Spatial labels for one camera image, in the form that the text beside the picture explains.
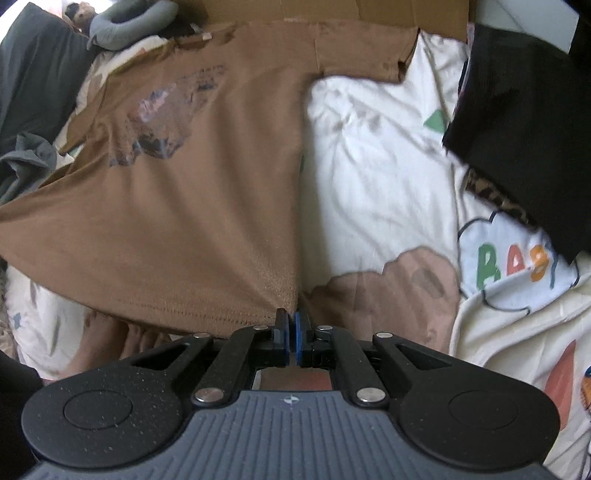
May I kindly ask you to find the black knitted garment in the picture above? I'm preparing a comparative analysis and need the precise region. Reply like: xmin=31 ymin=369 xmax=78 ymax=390
xmin=442 ymin=23 xmax=591 ymax=267

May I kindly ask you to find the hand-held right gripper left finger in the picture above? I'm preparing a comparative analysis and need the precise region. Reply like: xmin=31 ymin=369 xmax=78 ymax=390
xmin=131 ymin=308 xmax=291 ymax=408

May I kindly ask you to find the grey crumpled garment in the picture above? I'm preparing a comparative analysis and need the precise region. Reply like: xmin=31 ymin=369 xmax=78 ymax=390
xmin=0 ymin=133 xmax=59 ymax=205

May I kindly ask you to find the brown plush toy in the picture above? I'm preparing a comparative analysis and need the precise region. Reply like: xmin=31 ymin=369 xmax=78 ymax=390
xmin=65 ymin=2 xmax=96 ymax=34

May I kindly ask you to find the grey neck pillow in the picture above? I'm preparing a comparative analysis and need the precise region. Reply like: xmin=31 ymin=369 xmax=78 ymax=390
xmin=88 ymin=0 xmax=179 ymax=51

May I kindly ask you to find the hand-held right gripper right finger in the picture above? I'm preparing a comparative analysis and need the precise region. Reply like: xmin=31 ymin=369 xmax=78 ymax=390
xmin=295 ymin=311 xmax=451 ymax=408

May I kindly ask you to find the brown t-shirt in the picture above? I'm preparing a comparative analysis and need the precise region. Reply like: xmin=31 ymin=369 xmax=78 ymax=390
xmin=0 ymin=21 xmax=422 ymax=339

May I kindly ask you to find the white printed bedsheet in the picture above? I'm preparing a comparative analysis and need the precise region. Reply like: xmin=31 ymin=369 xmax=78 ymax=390
xmin=0 ymin=32 xmax=472 ymax=384

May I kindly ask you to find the cream printed blanket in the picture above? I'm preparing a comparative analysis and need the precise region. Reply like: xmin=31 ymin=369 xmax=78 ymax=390
xmin=450 ymin=210 xmax=591 ymax=478

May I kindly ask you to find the large cardboard sheet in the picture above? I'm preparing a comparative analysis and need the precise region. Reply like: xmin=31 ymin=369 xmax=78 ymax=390
xmin=175 ymin=0 xmax=478 ymax=43

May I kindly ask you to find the leopard print cloth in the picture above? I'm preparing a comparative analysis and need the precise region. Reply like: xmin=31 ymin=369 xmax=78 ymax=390
xmin=464 ymin=167 xmax=542 ymax=230

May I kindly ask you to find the dark grey blanket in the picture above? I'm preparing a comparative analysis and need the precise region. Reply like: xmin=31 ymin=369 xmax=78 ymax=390
xmin=0 ymin=2 xmax=100 ymax=145

